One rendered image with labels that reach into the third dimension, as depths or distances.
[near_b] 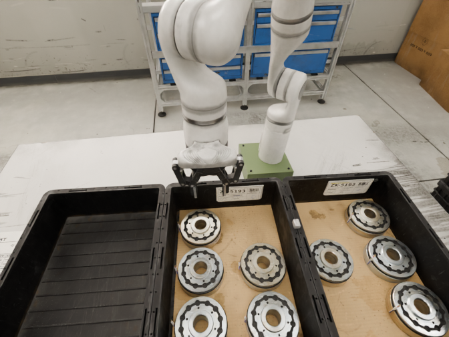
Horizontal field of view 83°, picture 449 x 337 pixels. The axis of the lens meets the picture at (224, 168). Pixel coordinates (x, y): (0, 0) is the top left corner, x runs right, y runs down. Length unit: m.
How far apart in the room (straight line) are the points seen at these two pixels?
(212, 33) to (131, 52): 3.01
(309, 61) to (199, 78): 2.30
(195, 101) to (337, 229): 0.53
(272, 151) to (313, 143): 0.33
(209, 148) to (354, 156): 0.88
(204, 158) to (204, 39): 0.16
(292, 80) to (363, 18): 3.06
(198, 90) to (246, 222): 0.43
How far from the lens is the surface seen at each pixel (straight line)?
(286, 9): 0.63
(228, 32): 0.32
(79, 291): 0.70
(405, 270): 0.73
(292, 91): 0.77
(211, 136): 0.39
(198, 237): 0.64
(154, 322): 0.52
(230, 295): 0.62
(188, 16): 0.33
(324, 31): 2.59
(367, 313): 0.68
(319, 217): 0.75
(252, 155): 0.96
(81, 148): 1.25
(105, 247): 0.73
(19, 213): 1.12
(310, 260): 0.56
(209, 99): 0.36
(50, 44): 3.51
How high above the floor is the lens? 1.42
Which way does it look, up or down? 46 degrees down
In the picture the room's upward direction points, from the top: straight up
